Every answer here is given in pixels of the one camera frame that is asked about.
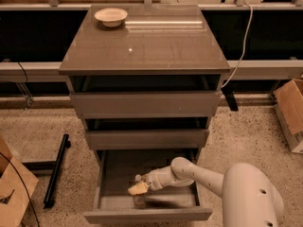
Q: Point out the white bowl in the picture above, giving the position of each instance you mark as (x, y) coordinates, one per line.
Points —
(111, 17)

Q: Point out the cardboard box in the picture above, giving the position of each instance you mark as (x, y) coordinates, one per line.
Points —
(16, 183)
(289, 109)

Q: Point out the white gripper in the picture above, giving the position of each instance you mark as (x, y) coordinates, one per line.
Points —
(156, 179)

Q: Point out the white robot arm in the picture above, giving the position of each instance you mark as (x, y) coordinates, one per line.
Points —
(249, 197)

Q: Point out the grey top drawer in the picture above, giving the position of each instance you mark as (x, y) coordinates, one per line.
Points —
(145, 105)

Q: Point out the black metal stand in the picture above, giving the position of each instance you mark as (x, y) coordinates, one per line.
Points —
(53, 168)

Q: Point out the black bracket leg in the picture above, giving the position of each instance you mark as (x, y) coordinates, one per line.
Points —
(230, 99)

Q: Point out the clear plastic water bottle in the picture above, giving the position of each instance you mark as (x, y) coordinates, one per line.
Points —
(139, 200)

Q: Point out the cardboard box left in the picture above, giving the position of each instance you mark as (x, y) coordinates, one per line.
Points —
(16, 183)

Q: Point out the grey open bottom drawer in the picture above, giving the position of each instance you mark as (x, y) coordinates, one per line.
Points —
(117, 169)

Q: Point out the grey drawer cabinet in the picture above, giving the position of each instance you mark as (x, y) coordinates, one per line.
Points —
(163, 49)

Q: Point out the cardboard box right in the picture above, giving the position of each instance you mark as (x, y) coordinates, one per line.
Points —
(289, 109)

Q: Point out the grey middle drawer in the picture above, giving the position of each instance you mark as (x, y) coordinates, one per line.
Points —
(146, 139)

